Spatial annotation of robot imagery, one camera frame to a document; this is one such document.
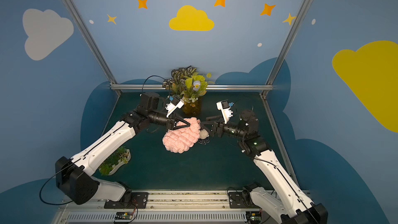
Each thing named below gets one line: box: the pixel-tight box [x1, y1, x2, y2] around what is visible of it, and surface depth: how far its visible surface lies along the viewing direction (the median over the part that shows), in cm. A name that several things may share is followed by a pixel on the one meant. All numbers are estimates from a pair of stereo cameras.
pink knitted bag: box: [162, 117, 201, 154], surface depth 66 cm
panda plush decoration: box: [197, 128, 211, 145], surface depth 78 cm
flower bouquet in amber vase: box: [162, 65, 212, 117], surface depth 98 cm
